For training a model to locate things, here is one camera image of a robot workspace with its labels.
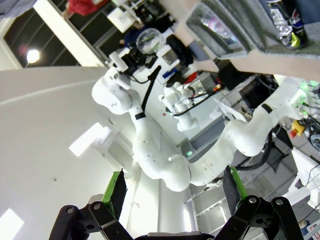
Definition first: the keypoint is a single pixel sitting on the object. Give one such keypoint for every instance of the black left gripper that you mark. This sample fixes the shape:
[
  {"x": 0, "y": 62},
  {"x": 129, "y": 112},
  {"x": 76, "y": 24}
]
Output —
[{"x": 138, "y": 61}]

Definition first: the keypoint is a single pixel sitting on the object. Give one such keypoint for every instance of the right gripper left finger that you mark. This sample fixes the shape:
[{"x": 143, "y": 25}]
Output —
[{"x": 117, "y": 190}]

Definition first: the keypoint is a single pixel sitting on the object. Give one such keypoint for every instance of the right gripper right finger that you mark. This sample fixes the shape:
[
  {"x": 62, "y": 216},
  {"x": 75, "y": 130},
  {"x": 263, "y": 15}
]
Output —
[{"x": 232, "y": 187}]

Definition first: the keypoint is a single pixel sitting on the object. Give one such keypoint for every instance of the crushed clear plastic cup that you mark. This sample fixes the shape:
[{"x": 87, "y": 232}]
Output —
[{"x": 150, "y": 41}]

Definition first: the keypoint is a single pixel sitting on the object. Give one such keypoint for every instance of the clear bottle blue cap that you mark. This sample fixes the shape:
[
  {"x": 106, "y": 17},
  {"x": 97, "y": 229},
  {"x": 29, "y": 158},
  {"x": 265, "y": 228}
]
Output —
[{"x": 215, "y": 25}]

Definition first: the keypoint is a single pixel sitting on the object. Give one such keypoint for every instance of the crushed black soda can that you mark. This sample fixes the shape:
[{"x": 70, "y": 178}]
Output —
[{"x": 290, "y": 27}]

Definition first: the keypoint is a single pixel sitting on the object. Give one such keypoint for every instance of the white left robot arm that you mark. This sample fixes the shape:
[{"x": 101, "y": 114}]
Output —
[{"x": 155, "y": 150}]

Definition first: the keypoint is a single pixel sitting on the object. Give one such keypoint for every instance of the black backpack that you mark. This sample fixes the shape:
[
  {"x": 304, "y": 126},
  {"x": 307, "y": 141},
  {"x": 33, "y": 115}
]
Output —
[{"x": 181, "y": 50}]

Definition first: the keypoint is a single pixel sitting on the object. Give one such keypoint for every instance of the rectangular ceiling light panel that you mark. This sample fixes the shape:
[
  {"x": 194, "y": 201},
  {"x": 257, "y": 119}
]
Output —
[
  {"x": 87, "y": 140},
  {"x": 10, "y": 223}
]

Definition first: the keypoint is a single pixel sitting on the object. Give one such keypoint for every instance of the small white background robot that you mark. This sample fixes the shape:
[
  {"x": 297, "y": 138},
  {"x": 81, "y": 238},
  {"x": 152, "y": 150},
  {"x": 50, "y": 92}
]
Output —
[{"x": 180, "y": 105}]

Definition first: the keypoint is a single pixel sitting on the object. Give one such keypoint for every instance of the bystander in red clothing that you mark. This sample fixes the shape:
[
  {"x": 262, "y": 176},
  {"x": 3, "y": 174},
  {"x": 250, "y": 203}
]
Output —
[{"x": 82, "y": 6}]

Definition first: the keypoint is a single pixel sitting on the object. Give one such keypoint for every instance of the yellow red emergency stop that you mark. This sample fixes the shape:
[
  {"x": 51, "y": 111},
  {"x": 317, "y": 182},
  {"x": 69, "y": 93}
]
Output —
[{"x": 297, "y": 127}]

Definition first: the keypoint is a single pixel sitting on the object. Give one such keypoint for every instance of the round ceiling lamp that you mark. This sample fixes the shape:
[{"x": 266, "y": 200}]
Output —
[{"x": 33, "y": 56}]

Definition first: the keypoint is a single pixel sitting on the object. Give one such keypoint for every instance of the grey fabric basket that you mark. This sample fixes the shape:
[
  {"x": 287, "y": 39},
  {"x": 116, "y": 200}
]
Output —
[
  {"x": 247, "y": 37},
  {"x": 312, "y": 35}
]

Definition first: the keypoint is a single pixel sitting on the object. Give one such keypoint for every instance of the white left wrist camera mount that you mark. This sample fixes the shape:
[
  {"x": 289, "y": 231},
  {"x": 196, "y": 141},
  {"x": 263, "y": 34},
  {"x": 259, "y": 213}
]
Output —
[{"x": 120, "y": 62}]

